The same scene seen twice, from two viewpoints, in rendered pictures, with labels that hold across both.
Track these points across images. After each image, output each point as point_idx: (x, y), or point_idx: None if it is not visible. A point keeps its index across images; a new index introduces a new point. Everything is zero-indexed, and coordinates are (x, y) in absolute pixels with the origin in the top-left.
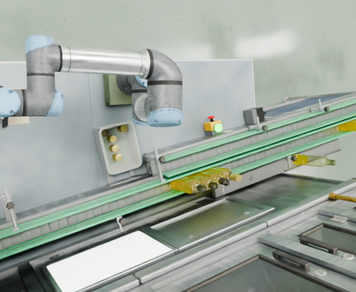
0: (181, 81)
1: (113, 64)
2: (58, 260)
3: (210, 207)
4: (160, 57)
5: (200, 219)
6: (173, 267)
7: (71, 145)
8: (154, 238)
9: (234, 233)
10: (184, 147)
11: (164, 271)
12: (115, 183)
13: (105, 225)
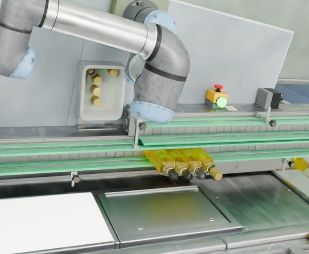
0: (185, 77)
1: (108, 37)
2: None
3: (176, 192)
4: (170, 42)
5: (159, 206)
6: None
7: (49, 72)
8: (102, 213)
9: (186, 245)
10: (174, 114)
11: None
12: (84, 128)
13: None
